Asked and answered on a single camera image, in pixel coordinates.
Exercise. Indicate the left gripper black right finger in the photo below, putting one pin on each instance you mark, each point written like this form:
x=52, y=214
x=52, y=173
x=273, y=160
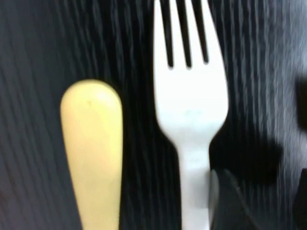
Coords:
x=302, y=206

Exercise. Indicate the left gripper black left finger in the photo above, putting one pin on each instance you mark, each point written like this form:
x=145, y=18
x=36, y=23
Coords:
x=223, y=206

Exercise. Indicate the white plastic fork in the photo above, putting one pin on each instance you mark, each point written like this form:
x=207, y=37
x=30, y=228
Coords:
x=192, y=107

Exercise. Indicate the yellow plastic fork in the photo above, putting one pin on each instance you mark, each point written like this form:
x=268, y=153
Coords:
x=93, y=143

